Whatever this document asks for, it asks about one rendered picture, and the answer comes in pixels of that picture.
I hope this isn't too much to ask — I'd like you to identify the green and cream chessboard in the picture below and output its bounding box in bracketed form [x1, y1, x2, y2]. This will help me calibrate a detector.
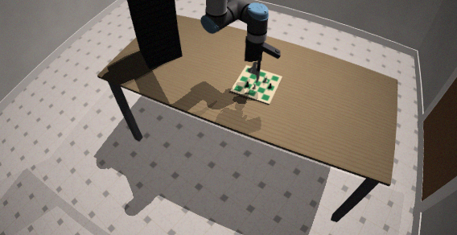
[230, 65, 282, 105]

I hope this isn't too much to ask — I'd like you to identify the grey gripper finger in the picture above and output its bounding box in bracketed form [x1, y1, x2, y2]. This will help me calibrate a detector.
[248, 57, 261, 83]

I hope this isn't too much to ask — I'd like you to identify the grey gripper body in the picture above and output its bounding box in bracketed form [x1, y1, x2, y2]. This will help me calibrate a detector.
[245, 36, 263, 62]

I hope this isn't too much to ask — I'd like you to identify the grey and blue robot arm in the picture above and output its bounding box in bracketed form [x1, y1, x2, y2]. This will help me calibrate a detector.
[200, 0, 281, 59]

